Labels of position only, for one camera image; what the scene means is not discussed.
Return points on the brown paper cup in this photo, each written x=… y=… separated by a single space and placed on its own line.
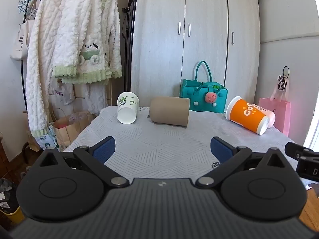
x=169 y=112

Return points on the white and green printed bag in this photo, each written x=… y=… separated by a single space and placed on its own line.
x=46 y=139

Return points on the orange cup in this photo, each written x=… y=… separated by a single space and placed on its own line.
x=245 y=114

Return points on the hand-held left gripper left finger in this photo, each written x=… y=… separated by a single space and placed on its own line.
x=104 y=150

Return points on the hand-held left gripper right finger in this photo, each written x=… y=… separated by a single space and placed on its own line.
x=220 y=151

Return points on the black metal clothes rack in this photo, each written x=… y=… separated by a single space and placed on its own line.
x=22 y=84

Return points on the yellow bin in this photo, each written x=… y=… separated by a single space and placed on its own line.
x=15 y=215

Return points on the cream canvas tote bag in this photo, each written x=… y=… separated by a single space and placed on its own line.
x=20 y=44

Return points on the white robe with green trim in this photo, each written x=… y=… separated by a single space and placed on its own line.
x=82 y=22

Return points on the pink paper bag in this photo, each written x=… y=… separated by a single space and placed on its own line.
x=281 y=114

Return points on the light wooden wardrobe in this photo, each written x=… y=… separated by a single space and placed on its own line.
x=204 y=17

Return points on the teal felt tote bag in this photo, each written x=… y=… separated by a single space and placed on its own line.
x=192 y=94

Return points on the brown paper bag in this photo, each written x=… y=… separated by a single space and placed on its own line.
x=72 y=130

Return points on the white garment with purple print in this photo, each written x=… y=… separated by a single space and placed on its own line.
x=61 y=93

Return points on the pink cup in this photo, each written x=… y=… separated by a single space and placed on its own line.
x=272 y=118

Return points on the white cup with green print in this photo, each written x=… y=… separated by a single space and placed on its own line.
x=127 y=114

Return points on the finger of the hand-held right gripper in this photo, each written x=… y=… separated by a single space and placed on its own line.
x=295 y=151
x=309 y=169

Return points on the white fluffy robe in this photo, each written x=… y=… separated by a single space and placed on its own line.
x=39 y=62

